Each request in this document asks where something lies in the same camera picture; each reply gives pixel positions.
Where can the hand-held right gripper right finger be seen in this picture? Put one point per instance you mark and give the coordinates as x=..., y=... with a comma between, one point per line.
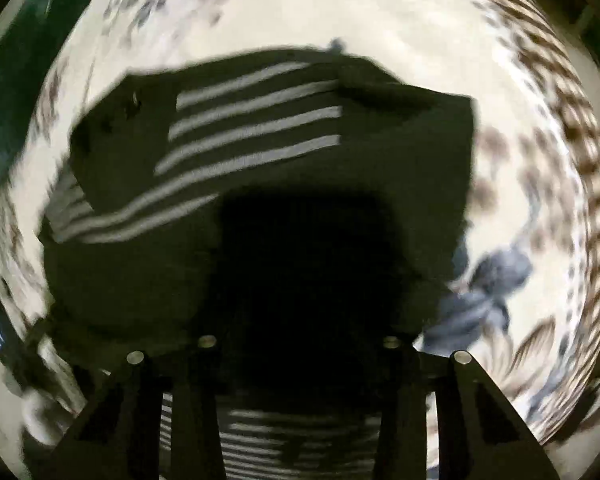
x=400, y=390

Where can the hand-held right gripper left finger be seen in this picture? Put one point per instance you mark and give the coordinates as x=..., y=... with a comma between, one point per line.
x=200, y=390

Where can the dark striped garment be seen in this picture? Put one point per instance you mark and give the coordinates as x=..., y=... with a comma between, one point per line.
x=330, y=160

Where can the dark green plush blanket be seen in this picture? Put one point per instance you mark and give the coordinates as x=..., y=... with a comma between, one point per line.
x=20, y=85

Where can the bed with floral sheet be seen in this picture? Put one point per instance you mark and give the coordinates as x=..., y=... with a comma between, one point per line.
x=430, y=35

